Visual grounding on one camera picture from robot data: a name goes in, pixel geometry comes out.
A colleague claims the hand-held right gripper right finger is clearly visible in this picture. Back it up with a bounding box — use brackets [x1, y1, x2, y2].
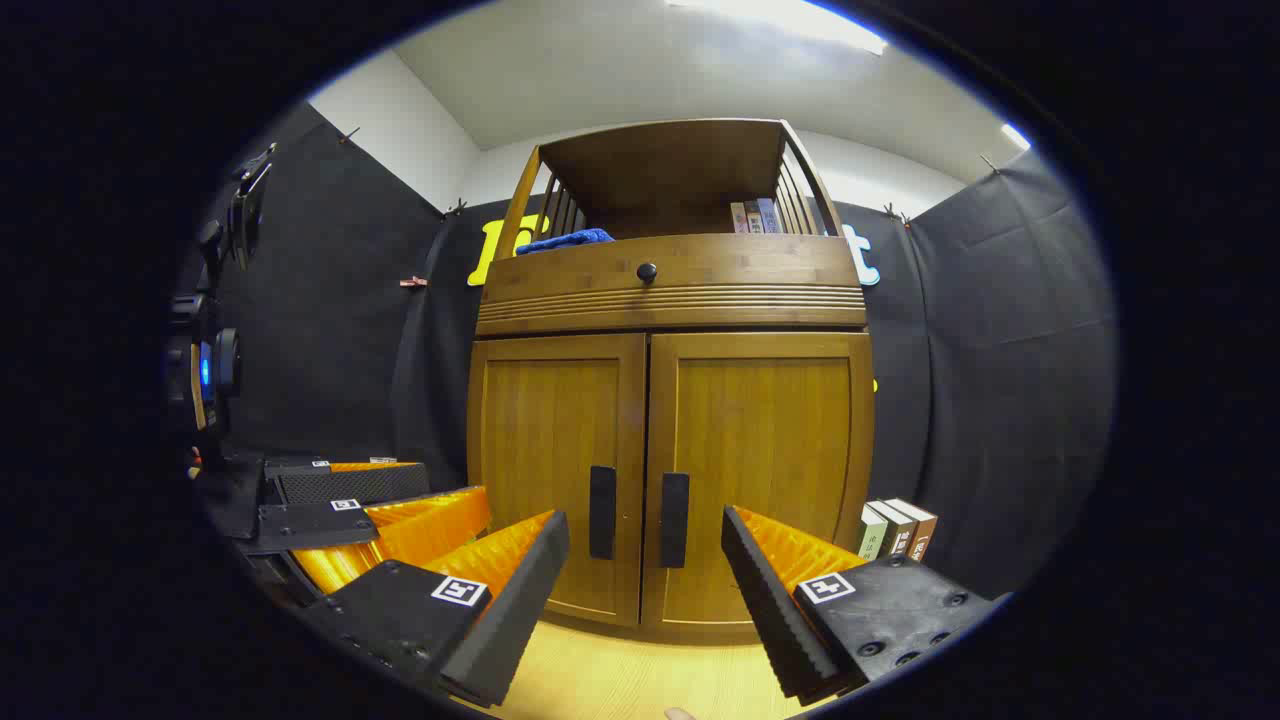
[721, 505, 1006, 706]

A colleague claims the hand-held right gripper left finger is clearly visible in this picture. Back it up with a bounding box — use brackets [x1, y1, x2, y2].
[300, 510, 571, 709]

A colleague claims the wooden cabinet door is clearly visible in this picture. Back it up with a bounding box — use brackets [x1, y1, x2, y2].
[467, 333, 648, 626]
[640, 332, 876, 633]

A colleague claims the wooden double-door shoe cabinet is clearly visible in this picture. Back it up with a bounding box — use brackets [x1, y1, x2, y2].
[465, 118, 878, 641]

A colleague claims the white and brown book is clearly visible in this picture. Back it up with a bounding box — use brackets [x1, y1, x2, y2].
[888, 498, 939, 563]

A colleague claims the blue folded cloth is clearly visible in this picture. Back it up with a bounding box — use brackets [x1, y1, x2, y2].
[515, 228, 616, 255]

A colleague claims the wooden drawer with black knob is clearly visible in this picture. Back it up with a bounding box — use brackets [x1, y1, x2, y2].
[476, 234, 869, 337]

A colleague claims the large ceiling light panel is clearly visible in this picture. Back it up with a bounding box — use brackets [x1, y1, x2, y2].
[665, 0, 891, 57]

